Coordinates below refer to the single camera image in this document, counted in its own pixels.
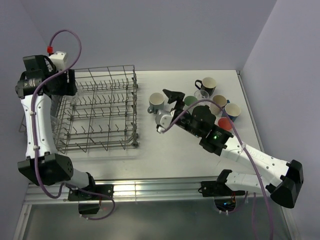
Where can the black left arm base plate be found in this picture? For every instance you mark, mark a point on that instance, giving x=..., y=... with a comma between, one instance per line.
x=90, y=203

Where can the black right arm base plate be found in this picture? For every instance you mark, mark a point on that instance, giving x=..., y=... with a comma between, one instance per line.
x=214, y=189

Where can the blue cup cream inside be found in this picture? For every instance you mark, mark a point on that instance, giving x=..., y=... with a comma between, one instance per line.
x=231, y=110

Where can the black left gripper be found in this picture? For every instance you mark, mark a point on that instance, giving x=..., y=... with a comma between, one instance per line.
x=68, y=88

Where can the grey wire dish rack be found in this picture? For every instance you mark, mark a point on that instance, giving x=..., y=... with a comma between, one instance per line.
x=105, y=117

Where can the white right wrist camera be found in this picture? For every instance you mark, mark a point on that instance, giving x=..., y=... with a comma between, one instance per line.
x=164, y=120

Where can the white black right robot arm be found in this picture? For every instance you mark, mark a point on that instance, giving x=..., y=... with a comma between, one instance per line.
x=279, y=179

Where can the pink cup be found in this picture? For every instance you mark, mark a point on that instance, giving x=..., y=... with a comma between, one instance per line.
x=224, y=123

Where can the clear glass tumbler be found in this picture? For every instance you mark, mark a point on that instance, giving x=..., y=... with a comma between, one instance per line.
x=74, y=99
x=55, y=120

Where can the green ceramic cup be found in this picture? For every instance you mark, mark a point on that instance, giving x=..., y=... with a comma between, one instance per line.
x=189, y=100

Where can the black mug cream inside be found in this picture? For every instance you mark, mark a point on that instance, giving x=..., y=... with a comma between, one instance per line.
x=207, y=84

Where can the beige cup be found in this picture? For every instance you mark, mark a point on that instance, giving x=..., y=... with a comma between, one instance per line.
x=221, y=101

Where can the clear glass mug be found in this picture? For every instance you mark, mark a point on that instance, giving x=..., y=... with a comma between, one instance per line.
x=201, y=94

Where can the aluminium mounting rail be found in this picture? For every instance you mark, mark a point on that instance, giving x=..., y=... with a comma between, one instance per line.
x=141, y=190

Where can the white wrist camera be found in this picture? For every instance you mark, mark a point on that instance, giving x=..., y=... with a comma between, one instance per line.
x=164, y=120
x=58, y=58

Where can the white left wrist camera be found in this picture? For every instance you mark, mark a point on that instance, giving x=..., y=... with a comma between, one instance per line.
x=58, y=58

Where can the grey-blue mug cream inside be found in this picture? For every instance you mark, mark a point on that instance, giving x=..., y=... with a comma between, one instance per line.
x=156, y=102

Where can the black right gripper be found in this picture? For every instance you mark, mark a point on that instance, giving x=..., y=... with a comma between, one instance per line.
x=174, y=96

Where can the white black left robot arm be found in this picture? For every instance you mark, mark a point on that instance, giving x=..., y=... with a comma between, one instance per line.
x=46, y=77

